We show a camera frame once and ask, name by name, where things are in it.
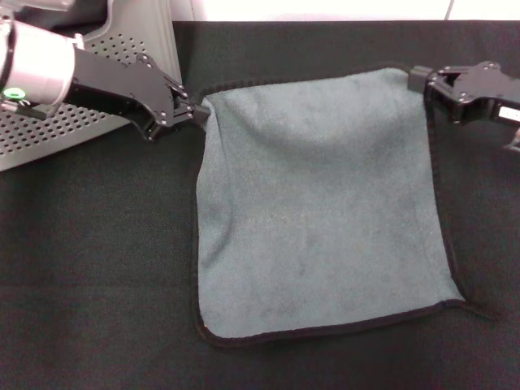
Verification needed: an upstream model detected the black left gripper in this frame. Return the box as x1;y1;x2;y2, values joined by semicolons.
59;47;212;142

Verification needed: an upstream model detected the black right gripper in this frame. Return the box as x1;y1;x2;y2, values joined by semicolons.
407;60;520;128

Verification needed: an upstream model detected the grey-blue towel with black hem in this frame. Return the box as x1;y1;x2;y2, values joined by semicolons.
189;60;501;349

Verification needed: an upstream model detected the grey perforated storage box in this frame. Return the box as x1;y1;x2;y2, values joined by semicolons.
0;0;182;172

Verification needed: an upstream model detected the black tablecloth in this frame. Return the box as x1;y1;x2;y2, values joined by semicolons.
0;19;520;390

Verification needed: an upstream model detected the silver right plug connector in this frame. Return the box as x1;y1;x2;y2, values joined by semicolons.
502;128;520;153

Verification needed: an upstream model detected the dark cloth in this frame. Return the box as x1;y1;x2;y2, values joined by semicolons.
51;0;111;28

